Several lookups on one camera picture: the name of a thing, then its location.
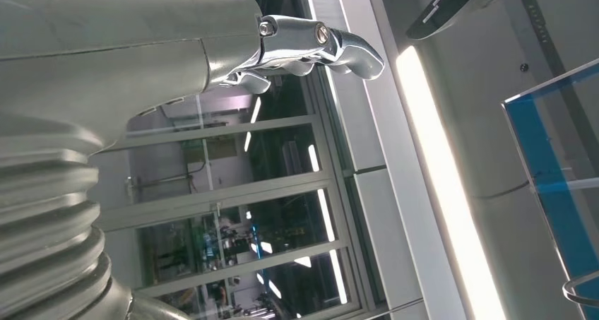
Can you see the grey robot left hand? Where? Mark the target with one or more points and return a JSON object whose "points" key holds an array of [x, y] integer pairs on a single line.
{"points": [[117, 42]]}

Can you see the ceiling light strip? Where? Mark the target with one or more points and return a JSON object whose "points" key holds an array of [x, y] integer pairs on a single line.
{"points": [[444, 182]]}

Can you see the blue-edged clear panel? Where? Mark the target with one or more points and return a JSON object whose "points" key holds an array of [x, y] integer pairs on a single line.
{"points": [[557, 168]]}

